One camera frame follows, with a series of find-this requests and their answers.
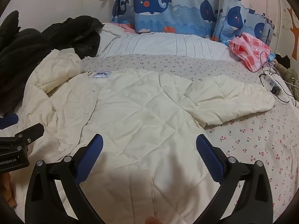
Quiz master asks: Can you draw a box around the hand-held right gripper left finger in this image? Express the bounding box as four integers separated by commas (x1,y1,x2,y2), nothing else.
24,134,104,224

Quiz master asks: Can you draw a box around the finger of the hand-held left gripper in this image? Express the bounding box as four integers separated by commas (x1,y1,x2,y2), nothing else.
0,113,19,130
0,123,45,146

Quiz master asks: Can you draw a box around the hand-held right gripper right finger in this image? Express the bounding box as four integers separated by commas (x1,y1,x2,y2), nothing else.
196,134,274,224

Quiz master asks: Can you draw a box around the cream quilted jacket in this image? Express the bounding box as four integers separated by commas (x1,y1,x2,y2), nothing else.
5,49,275,224

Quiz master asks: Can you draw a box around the person's right hand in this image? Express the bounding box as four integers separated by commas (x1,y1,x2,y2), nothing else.
145,216,162,224

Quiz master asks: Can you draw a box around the cherry print bed sheet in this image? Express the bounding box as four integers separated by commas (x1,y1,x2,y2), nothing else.
81,53,299,220

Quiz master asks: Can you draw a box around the black puffer jacket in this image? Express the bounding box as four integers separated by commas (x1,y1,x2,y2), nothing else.
0,10,104,116

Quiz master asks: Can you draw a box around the pink plastic bag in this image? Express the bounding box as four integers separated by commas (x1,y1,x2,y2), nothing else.
228,32,273,73

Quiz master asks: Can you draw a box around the white striped pillow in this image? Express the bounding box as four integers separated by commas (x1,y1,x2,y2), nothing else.
96,23,237,60

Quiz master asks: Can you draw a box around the pink cloth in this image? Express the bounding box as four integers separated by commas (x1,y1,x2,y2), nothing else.
116,23,136,34

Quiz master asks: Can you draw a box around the white power strip with cables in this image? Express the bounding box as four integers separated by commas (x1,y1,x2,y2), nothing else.
260,51,290,103

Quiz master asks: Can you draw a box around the orange tree wall sticker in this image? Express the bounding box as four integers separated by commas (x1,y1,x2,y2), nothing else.
285,7,299,60

